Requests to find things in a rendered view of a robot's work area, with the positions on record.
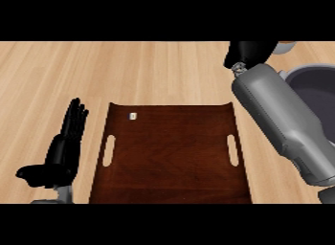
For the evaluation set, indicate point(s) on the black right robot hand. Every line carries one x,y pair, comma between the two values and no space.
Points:
247,53

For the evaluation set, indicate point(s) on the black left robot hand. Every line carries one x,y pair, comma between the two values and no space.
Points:
66,150

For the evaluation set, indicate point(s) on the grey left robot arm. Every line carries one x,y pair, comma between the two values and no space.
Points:
60,195

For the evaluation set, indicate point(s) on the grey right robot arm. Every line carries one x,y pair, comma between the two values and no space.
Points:
286,127

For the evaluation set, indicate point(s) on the grey metal pot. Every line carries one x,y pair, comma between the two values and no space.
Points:
323,99

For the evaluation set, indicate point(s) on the dark brown wooden tray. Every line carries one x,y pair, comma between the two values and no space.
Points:
169,153

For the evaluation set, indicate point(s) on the pale grey round object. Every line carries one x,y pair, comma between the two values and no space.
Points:
284,47

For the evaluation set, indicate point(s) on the small white sticker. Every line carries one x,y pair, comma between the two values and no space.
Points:
132,116

